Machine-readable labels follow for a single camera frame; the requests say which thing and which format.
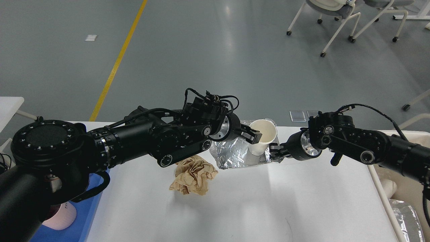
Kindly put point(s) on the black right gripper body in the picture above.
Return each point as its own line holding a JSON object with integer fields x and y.
{"x": 300, "y": 147}

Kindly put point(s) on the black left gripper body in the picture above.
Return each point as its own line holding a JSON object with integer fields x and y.
{"x": 230, "y": 129}

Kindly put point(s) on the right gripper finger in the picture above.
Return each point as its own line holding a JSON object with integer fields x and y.
{"x": 278, "y": 148}
{"x": 279, "y": 156}

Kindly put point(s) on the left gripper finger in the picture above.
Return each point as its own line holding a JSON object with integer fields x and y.
{"x": 245, "y": 129}
{"x": 251, "y": 139}

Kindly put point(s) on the white paper cup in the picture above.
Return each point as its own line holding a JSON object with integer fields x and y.
{"x": 269, "y": 133}

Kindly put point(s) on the brown paper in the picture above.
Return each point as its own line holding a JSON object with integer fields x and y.
{"x": 192, "y": 176}

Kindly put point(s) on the pink plastic mug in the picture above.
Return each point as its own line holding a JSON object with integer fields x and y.
{"x": 61, "y": 216}

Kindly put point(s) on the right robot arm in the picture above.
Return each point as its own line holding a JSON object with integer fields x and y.
{"x": 336, "y": 131}

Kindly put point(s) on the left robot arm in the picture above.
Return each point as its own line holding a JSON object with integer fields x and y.
{"x": 58, "y": 161}

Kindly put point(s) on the floor outlet plate left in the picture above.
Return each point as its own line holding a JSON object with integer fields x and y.
{"x": 297, "y": 116}

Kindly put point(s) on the floor outlet plate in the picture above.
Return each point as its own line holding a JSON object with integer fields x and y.
{"x": 312, "y": 113}
{"x": 297, "y": 116}

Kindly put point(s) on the floor outlet plate right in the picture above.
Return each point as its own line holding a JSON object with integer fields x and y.
{"x": 312, "y": 113}

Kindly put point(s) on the beige plastic bin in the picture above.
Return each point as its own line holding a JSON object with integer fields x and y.
{"x": 408, "y": 191}

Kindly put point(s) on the white chair leg with caster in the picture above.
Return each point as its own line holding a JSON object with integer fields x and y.
{"x": 407, "y": 106}

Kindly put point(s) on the foil item in bin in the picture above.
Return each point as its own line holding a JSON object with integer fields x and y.
{"x": 408, "y": 221}

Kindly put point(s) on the white grey chair left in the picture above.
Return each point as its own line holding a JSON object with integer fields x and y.
{"x": 340, "y": 9}

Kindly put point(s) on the white grey chair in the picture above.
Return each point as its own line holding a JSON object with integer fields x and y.
{"x": 385, "y": 7}
{"x": 340, "y": 9}

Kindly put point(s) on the white desk base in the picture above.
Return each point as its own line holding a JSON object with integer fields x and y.
{"x": 419, "y": 10}

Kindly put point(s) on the blue plastic tray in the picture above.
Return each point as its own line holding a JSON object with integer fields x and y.
{"x": 78, "y": 231}

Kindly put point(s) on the white grey chair right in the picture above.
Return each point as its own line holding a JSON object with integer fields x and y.
{"x": 385, "y": 7}

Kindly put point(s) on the white side table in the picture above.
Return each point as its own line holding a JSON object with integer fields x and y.
{"x": 8, "y": 107}

